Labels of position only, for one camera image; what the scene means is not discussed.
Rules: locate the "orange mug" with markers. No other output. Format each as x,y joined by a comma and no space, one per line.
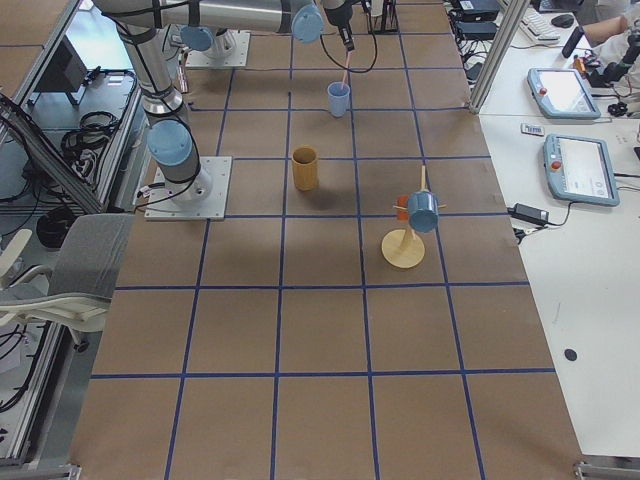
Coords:
401,208

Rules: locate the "grey office chair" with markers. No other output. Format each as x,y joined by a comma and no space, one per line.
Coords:
77,291

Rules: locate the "teach pendant far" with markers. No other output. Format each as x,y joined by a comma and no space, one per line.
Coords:
561,94

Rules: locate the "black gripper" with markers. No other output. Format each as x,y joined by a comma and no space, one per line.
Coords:
336,16

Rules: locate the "dark blue mug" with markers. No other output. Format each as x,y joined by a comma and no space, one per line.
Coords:
423,211

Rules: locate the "yellow wooden cylinder holder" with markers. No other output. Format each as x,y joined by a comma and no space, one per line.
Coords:
305,168

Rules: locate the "pink chopstick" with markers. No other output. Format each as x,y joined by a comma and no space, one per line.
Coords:
345,73

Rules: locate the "teach pendant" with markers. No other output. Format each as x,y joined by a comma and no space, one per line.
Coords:
579,169
561,94

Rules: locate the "light blue plastic cup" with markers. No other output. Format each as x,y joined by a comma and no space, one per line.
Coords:
338,98

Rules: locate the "black power adapter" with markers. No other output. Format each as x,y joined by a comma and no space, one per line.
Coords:
529,214

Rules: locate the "teach pendant near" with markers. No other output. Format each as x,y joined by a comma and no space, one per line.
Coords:
579,169

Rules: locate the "aluminium frame post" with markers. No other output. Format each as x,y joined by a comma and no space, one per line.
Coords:
509,24

